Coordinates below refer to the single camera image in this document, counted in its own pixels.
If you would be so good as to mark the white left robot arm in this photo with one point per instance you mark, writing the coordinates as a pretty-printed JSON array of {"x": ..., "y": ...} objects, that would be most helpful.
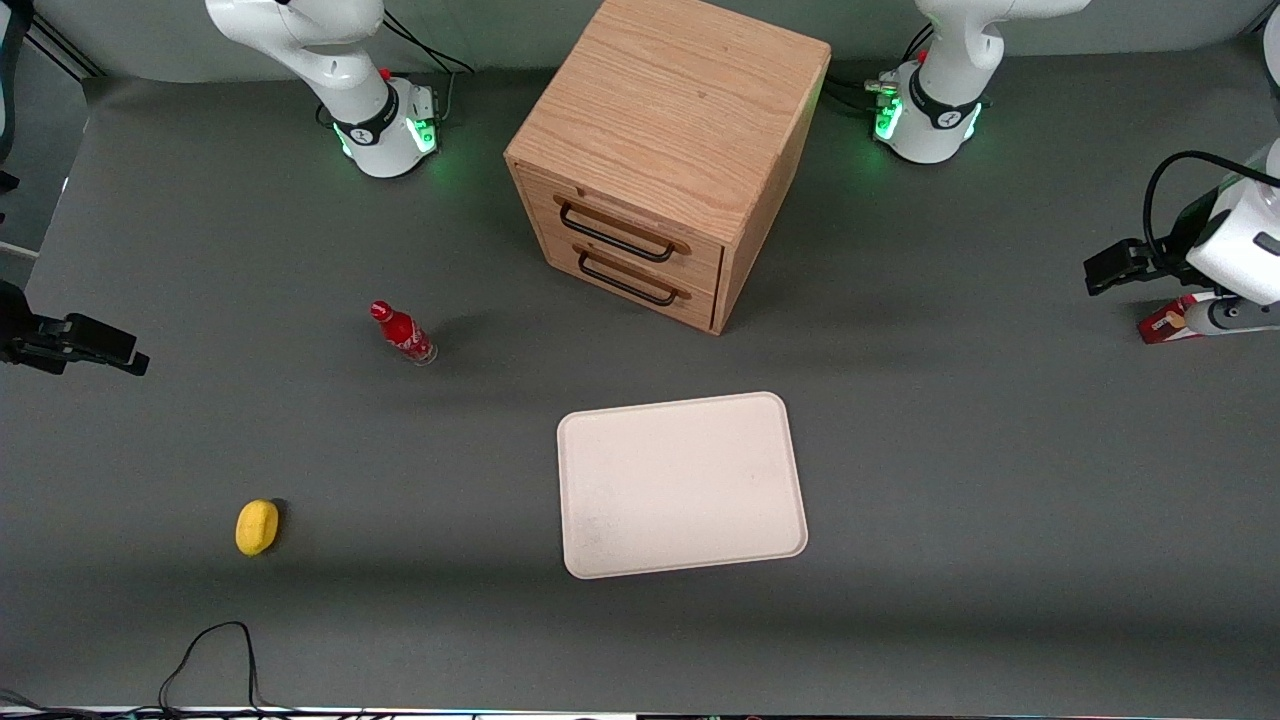
[{"x": 940, "y": 125}]

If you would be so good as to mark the beige plastic tray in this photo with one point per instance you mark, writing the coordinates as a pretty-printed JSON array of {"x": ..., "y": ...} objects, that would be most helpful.
[{"x": 680, "y": 485}]

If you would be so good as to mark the wooden drawer front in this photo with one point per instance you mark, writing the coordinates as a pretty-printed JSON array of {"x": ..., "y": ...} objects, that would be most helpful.
[
  {"x": 640, "y": 270},
  {"x": 640, "y": 215}
]

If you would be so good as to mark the red cola bottle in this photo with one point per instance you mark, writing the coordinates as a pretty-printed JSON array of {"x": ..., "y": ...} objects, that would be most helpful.
[{"x": 404, "y": 333}]

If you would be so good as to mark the wooden drawer cabinet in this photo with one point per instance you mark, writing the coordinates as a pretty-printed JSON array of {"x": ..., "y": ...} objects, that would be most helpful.
[{"x": 670, "y": 110}]

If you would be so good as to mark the yellow lemon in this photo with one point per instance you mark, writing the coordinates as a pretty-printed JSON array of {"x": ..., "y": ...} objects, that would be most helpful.
[{"x": 256, "y": 527}]

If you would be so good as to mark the black left wrist bracket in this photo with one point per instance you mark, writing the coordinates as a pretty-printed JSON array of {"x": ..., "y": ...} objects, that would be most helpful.
[{"x": 1115, "y": 268}]

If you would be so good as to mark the black wrist bracket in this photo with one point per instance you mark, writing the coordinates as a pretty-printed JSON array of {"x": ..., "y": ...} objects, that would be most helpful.
[
  {"x": 95, "y": 343},
  {"x": 1115, "y": 268}
]

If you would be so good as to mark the black right wrist bracket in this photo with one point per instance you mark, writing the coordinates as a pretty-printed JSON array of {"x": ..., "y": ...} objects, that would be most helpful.
[{"x": 95, "y": 343}]

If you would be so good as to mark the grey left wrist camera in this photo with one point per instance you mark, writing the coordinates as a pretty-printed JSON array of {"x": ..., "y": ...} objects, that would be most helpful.
[{"x": 1225, "y": 316}]

